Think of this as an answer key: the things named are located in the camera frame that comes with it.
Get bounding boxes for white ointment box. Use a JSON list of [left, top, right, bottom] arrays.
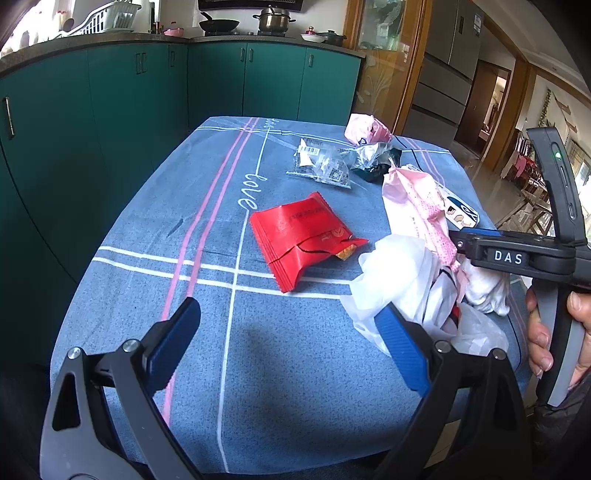
[[440, 186, 480, 230]]

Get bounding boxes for long pink printed bag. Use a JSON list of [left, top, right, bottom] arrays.
[[377, 167, 467, 289]]

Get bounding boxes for white plastic bag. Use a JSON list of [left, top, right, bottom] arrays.
[[341, 235, 510, 356]]

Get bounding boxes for dark green bag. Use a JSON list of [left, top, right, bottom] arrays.
[[349, 142, 402, 183]]

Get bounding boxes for pink plastic bag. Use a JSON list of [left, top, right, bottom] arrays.
[[345, 113, 394, 146]]

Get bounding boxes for clear printed plastic wrapper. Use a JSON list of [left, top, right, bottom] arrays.
[[287, 137, 356, 189]]

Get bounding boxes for red snack wrapper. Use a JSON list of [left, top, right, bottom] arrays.
[[249, 192, 368, 293]]

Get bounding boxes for teal lower kitchen cabinets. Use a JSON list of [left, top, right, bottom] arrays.
[[1, 33, 369, 365]]

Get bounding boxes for person's right hand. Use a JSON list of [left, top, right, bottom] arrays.
[[525, 287, 591, 391]]

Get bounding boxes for wooden bench stool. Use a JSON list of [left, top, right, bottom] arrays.
[[495, 187, 554, 236]]

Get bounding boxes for blue striped tablecloth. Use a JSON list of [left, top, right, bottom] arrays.
[[48, 115, 532, 476]]

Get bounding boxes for silver refrigerator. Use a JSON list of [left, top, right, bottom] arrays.
[[403, 0, 484, 148]]

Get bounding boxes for dark small pot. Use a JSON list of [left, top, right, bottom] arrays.
[[321, 30, 346, 47]]

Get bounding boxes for white bowl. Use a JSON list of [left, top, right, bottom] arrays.
[[301, 27, 325, 43]]

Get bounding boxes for steel stock pot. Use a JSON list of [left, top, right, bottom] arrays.
[[252, 6, 296, 34]]

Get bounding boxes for pink container on counter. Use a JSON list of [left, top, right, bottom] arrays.
[[163, 27, 184, 38]]

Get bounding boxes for black wok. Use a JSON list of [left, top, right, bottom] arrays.
[[199, 11, 239, 36]]

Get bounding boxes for white dish rack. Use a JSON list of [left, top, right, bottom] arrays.
[[60, 1, 141, 37]]

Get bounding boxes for black range hood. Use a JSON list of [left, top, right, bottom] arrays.
[[197, 0, 304, 12]]

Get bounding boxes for wooden sliding door frame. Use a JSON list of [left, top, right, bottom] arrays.
[[344, 1, 434, 134]]

